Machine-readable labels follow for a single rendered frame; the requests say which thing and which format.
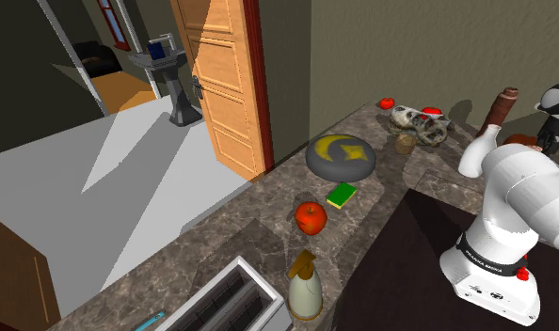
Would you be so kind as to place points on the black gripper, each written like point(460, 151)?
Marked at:
point(550, 141)

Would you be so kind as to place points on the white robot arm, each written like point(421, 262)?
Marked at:
point(513, 197)

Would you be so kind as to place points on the reddish brown round object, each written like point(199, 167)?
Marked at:
point(520, 139)

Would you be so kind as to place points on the brown bottle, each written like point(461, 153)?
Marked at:
point(500, 109)

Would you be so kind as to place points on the white vase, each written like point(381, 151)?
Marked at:
point(477, 153)

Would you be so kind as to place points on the small red tomato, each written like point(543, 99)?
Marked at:
point(431, 111)
point(386, 103)

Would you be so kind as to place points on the grey patterned skull figure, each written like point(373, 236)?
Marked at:
point(419, 124)

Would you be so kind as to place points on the small tan cup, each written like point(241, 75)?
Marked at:
point(405, 144)

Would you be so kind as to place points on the dark robot stand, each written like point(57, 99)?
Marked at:
point(399, 284)

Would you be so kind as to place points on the grey cushion with yellow moon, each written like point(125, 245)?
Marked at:
point(340, 158)

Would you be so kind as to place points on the green and yellow sponge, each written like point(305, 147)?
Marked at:
point(341, 195)

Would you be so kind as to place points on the red apple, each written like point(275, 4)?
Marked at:
point(310, 218)

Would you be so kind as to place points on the cream spray bottle gold top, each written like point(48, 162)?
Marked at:
point(305, 291)

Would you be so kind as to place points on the orange wooden door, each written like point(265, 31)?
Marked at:
point(224, 78)

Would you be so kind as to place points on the white toaster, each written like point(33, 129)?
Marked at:
point(224, 305)

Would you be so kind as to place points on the teal pen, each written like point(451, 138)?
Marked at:
point(149, 321)

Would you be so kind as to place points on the red framed window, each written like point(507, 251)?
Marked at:
point(113, 25)

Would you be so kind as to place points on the black armchair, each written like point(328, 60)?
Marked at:
point(96, 57)

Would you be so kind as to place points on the brown wooden cabinet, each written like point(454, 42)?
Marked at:
point(13, 279)

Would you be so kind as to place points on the grey pedestal sink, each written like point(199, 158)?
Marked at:
point(176, 82)

